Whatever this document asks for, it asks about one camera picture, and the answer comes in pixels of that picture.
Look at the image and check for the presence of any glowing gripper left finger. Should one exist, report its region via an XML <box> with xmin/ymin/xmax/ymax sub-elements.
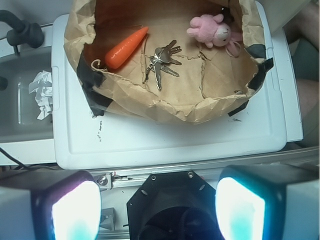
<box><xmin>0</xmin><ymin>170</ymin><xmax>102</xmax><ymax>240</ymax></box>

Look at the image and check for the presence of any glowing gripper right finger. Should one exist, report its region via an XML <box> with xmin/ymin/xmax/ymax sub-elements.
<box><xmin>215</xmin><ymin>164</ymin><xmax>320</xmax><ymax>240</ymax></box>

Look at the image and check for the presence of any silver key bunch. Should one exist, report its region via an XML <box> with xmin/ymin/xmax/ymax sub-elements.
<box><xmin>143</xmin><ymin>39</ymin><xmax>182</xmax><ymax>91</ymax></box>

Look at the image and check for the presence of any white plastic bin lid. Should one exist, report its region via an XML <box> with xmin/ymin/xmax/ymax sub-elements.
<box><xmin>51</xmin><ymin>0</ymin><xmax>303</xmax><ymax>170</ymax></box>

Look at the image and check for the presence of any clear plastic bin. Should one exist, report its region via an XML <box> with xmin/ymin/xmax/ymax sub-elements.
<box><xmin>0</xmin><ymin>23</ymin><xmax>61</xmax><ymax>151</ymax></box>

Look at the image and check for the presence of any crumpled white paper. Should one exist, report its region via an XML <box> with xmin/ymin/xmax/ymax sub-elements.
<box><xmin>28</xmin><ymin>70</ymin><xmax>53</xmax><ymax>120</ymax></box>

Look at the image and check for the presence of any orange toy carrot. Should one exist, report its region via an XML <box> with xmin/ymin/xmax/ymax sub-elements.
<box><xmin>104</xmin><ymin>26</ymin><xmax>149</xmax><ymax>69</ymax></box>

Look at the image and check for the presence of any brown paper bag tray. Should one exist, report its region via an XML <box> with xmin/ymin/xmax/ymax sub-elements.
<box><xmin>64</xmin><ymin>0</ymin><xmax>273</xmax><ymax>124</ymax></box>

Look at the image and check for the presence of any pink plush bunny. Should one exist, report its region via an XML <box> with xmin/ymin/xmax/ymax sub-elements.
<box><xmin>186</xmin><ymin>13</ymin><xmax>243</xmax><ymax>58</ymax></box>

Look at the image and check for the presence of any black octagonal mount plate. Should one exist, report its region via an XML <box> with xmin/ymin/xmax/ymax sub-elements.
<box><xmin>126</xmin><ymin>170</ymin><xmax>223</xmax><ymax>240</ymax></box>

